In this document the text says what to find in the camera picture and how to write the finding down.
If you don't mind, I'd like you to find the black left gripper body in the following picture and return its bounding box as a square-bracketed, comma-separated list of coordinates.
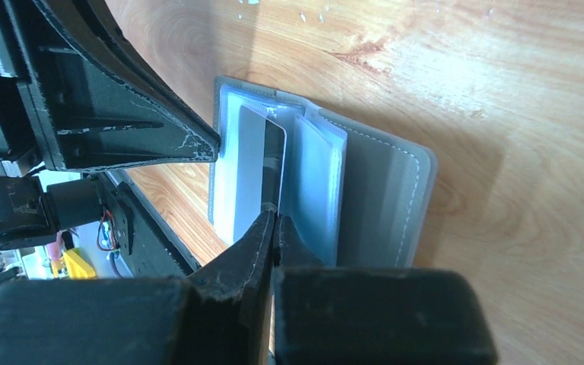
[0, 1, 42, 176]

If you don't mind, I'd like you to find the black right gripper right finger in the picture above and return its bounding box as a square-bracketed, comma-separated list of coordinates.
[274, 217, 499, 364]

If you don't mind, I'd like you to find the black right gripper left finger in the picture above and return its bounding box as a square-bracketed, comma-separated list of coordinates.
[0, 211, 276, 364]

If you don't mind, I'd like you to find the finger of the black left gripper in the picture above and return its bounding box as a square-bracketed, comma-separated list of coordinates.
[5, 1, 221, 173]

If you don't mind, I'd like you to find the grey card holder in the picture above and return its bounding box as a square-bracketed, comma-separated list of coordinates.
[208, 76, 437, 268]

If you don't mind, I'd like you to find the dark grey credit card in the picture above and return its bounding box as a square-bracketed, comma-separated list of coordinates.
[233, 106, 287, 242]

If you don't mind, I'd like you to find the yellow background bin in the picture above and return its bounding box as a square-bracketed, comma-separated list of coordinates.
[62, 248, 97, 280]

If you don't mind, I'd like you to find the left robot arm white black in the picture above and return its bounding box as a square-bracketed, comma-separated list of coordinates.
[0, 1, 221, 250]

